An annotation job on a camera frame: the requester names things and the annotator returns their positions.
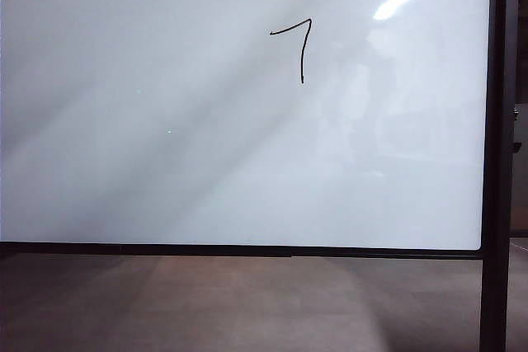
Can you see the black pen holder hook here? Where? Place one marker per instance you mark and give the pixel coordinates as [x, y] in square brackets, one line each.
[517, 147]

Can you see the black clamp knob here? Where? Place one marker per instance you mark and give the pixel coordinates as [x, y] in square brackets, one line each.
[516, 113]

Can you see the white board with black frame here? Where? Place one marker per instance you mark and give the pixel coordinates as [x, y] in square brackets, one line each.
[206, 142]

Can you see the glass partition with dark frame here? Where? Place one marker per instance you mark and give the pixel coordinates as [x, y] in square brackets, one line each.
[524, 59]

